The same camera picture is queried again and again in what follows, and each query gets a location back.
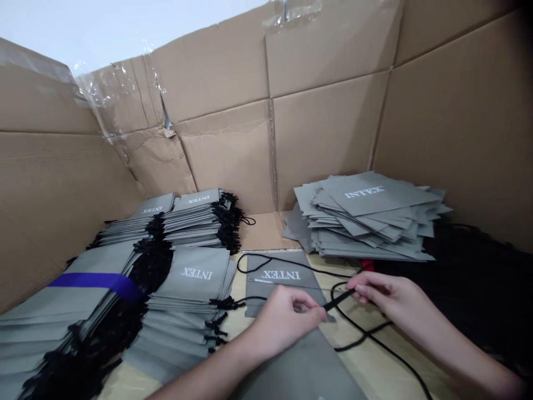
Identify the person's left hand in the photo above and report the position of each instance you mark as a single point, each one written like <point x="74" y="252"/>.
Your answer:
<point x="279" y="325"/>

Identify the person's right hand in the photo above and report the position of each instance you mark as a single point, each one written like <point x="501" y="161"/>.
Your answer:
<point x="387" y="298"/>

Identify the small red object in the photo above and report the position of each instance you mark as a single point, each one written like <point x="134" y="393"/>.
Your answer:
<point x="367" y="264"/>

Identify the plain grey bag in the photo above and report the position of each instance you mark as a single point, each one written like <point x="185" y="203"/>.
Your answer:
<point x="300" y="366"/>

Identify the single grey printed bag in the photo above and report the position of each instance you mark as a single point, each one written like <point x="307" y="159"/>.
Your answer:
<point x="287" y="266"/>

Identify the purple tape band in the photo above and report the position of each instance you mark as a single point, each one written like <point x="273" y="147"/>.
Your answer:
<point x="106" y="284"/>

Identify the large brown cardboard box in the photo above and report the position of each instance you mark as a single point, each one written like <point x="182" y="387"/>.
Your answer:
<point x="325" y="125"/>

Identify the clear packing tape strips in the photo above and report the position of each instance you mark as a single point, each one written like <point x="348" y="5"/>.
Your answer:
<point x="104" y="89"/>

